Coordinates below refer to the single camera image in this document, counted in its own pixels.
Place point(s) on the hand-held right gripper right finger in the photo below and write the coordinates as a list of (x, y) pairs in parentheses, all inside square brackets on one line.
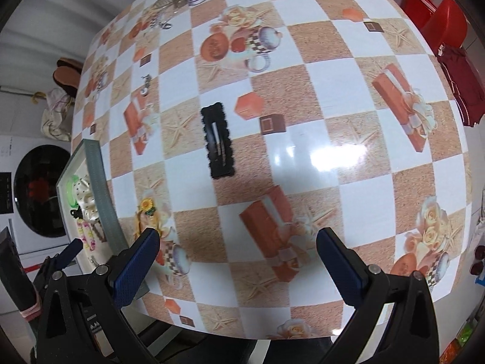
[(339, 269)]

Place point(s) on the brown slipper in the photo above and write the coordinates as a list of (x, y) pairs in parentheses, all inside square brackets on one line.
[(72, 63), (68, 81)]

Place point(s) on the small black hair clip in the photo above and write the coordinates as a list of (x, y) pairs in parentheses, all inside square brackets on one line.
[(75, 213)]

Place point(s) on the gold metal rack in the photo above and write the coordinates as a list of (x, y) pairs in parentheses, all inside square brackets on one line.
[(38, 96)]

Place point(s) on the checkered printed tablecloth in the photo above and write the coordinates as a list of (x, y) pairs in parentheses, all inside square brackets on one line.
[(303, 102)]

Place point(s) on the colourful packets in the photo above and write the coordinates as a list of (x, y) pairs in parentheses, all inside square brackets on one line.
[(460, 343)]

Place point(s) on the yellow sunflower hair clip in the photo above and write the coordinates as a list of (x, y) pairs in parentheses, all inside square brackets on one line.
[(147, 206)]

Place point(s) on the white polka dot scrunchie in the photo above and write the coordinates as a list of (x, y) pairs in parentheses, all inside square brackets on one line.
[(86, 197)]

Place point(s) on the pale cloth on rack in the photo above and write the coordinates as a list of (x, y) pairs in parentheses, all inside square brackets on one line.
[(57, 117)]

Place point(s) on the white washing machine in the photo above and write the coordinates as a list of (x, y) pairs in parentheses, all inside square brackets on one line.
[(38, 197)]

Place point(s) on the dark red round objects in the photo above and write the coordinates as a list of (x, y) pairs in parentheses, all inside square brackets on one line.
[(478, 259)]

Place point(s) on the green bangle with clear clasp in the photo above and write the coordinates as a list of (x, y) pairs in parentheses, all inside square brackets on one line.
[(70, 191)]

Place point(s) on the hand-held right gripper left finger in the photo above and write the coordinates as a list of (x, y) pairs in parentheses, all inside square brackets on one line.
[(134, 269)]

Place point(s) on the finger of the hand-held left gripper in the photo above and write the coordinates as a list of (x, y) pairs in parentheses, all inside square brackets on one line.
[(70, 254)]

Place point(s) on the brown hair accessory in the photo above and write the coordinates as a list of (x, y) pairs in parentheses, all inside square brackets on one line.
[(100, 232)]

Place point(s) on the red plastic stool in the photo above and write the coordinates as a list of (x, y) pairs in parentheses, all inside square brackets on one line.
[(447, 22)]

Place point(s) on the black scalloped hair clip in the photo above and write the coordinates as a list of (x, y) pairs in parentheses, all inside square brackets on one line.
[(207, 129)]

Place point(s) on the grey jewelry tray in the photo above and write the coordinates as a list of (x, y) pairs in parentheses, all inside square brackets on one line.
[(100, 182)]

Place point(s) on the dark red cloth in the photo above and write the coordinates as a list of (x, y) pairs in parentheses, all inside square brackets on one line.
[(464, 83)]

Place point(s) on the small silver earring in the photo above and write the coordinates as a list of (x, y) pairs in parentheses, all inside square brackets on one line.
[(146, 83)]

